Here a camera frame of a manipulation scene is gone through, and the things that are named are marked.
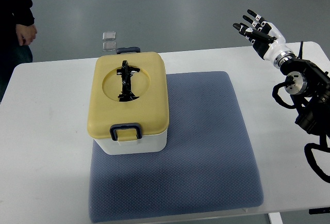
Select person's bare hand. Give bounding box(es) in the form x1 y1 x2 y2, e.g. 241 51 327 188
15 24 37 46

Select clear floor plate upper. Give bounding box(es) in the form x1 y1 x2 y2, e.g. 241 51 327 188
103 31 116 41

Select dark latch clip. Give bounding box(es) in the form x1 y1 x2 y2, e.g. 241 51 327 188
109 123 142 141
116 46 141 54

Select person in black clothes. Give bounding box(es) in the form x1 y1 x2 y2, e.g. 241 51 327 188
1 0 35 98

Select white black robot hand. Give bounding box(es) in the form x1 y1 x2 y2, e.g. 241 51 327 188
233 9 296 69

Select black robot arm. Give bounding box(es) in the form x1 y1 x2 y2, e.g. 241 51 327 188
272 59 329 136

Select white storage box base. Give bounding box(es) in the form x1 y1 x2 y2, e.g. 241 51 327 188
95 130 168 155

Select white table leg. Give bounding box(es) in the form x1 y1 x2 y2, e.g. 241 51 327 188
268 212 283 224

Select dark front latch clip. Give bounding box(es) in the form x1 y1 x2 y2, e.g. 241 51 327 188
109 123 142 141

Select black object under table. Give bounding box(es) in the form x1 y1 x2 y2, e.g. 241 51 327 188
308 207 330 215

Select dark rear latch clip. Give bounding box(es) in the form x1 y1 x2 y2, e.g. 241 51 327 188
116 46 141 54

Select blue grey cushion mat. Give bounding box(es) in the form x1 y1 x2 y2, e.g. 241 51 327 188
89 71 263 222

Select black taped lid handle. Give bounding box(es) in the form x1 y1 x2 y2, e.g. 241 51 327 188
117 60 140 102

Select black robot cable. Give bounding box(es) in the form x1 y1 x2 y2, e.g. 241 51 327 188
303 134 330 183

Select yellow storage box lid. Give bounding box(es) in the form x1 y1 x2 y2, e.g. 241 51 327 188
87 52 169 141

